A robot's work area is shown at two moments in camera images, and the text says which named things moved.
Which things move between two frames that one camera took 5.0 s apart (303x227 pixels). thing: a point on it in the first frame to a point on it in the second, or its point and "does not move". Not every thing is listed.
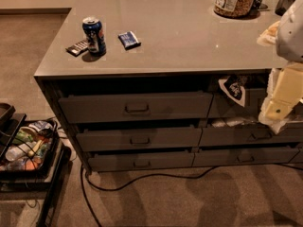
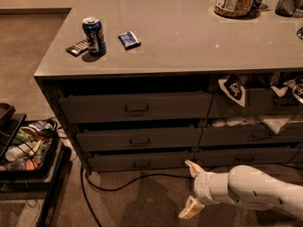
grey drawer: [139, 161] does not move
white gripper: [291, 37] to [202, 187]
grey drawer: [242, 157] does not move
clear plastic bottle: [15, 151] does not move
